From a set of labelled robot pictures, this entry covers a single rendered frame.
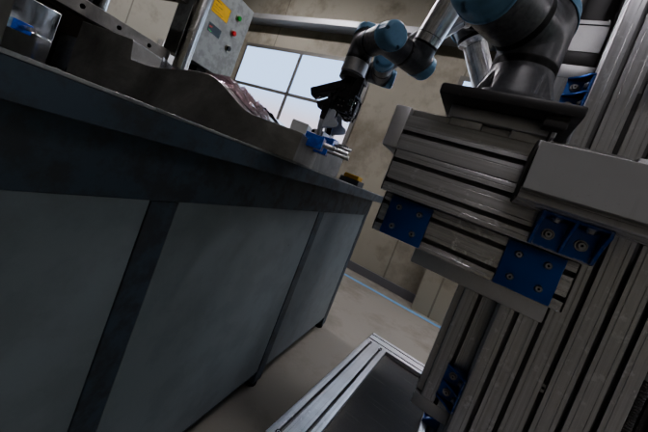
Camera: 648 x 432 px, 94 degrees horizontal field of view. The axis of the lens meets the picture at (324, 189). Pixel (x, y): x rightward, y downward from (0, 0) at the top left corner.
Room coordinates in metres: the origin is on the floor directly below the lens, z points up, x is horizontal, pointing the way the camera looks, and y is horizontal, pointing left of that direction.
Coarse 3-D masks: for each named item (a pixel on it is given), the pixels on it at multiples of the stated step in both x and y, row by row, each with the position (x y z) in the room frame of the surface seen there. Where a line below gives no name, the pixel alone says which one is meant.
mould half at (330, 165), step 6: (270, 120) 1.08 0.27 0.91; (318, 156) 0.92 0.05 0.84; (324, 156) 0.95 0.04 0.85; (330, 156) 0.99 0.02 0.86; (336, 156) 1.04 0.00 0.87; (318, 162) 0.93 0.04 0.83; (324, 162) 0.97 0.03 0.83; (330, 162) 1.01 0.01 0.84; (336, 162) 1.05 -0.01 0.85; (312, 168) 0.91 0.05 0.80; (318, 168) 0.95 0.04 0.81; (324, 168) 0.98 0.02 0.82; (330, 168) 1.03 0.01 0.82; (336, 168) 1.07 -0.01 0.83; (330, 174) 1.04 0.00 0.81; (336, 174) 1.09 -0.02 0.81
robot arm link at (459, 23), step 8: (456, 24) 1.06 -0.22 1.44; (464, 24) 1.08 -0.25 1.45; (416, 32) 1.08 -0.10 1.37; (448, 32) 1.07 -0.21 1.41; (376, 56) 1.06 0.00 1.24; (376, 64) 1.06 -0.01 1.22; (384, 64) 1.05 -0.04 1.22; (392, 64) 1.06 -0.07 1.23; (376, 72) 1.13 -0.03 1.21; (384, 72) 1.10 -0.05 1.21
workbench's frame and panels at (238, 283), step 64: (0, 64) 0.23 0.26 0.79; (0, 128) 0.27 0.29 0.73; (64, 128) 0.31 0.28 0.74; (128, 128) 0.32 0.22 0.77; (192, 128) 0.40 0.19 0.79; (0, 192) 0.29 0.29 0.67; (64, 192) 0.33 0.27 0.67; (128, 192) 0.40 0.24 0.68; (192, 192) 0.50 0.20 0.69; (256, 192) 0.66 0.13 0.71; (320, 192) 0.97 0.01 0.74; (0, 256) 0.30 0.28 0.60; (64, 256) 0.35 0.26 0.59; (128, 256) 0.43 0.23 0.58; (192, 256) 0.55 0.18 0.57; (256, 256) 0.76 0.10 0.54; (320, 256) 1.20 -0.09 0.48; (0, 320) 0.32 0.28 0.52; (64, 320) 0.38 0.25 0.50; (128, 320) 0.46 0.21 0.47; (192, 320) 0.61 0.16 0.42; (256, 320) 0.88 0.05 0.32; (320, 320) 1.59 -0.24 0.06; (0, 384) 0.34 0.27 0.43; (64, 384) 0.40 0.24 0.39; (128, 384) 0.51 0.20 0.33; (192, 384) 0.69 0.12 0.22
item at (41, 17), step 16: (16, 0) 0.82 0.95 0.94; (32, 0) 0.85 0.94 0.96; (16, 16) 0.83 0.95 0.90; (32, 16) 0.86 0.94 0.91; (48, 16) 0.89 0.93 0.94; (16, 32) 0.84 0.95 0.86; (48, 32) 0.90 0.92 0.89; (16, 48) 0.85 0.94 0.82; (32, 48) 0.87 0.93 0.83; (48, 48) 0.91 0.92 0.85
